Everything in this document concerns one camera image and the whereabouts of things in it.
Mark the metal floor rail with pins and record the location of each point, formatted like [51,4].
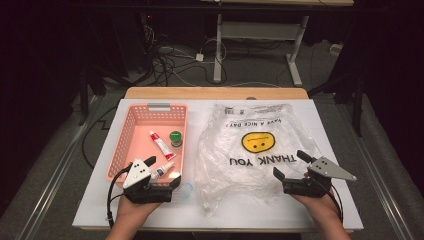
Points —
[383,186]
[50,186]

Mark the white dropper bottle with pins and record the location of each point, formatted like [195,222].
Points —
[160,172]

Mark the white board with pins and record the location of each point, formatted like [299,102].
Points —
[100,213]

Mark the person's left hand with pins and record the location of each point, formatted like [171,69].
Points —
[135,208]

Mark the pink plastic basket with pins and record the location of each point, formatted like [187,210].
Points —
[140,143]

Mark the black stand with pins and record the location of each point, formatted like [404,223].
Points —
[83,96]
[356,100]

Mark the red and white tube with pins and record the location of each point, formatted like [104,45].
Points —
[161,145]

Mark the green lidded small jar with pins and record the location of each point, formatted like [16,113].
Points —
[175,136]

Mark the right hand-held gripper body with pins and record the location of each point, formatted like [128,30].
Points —
[320,173]

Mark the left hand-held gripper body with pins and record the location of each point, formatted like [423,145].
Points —
[136,175]

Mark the small white box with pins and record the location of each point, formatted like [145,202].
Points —
[335,49]

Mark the clear smiley plastic bag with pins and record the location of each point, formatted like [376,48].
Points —
[233,160]

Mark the white metal desk frame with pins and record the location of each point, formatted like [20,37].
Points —
[218,50]

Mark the person's right hand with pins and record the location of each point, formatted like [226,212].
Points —
[316,205]

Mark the white power adapter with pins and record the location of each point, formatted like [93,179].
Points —
[199,57]

